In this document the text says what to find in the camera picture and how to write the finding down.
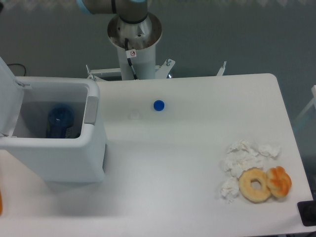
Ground white trash can lid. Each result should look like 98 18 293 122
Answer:
0 58 31 137

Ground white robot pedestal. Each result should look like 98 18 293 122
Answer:
85 12 228 81

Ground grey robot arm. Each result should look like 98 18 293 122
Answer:
76 0 148 24

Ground white trash can body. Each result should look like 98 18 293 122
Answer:
0 77 107 182

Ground blue plastic bottle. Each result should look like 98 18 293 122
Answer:
46 103 75 139

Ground white bottle cap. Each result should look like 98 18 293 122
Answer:
128 110 141 120

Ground black device at edge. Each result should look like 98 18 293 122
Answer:
297 200 316 227

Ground white frame at right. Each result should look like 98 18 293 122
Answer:
293 85 316 133

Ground orange object at edge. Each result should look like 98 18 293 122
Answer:
0 190 3 216

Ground small crumpled white tissue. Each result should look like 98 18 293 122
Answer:
220 177 239 203

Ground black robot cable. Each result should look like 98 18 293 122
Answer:
124 37 139 80

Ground orange twisted bread roll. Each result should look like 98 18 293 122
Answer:
266 166 292 198

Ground plain ring donut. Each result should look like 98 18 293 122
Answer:
238 168 271 203

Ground blue bottle cap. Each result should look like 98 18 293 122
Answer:
153 100 165 112

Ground large crumpled white tissue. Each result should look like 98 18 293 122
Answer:
222 140 281 178

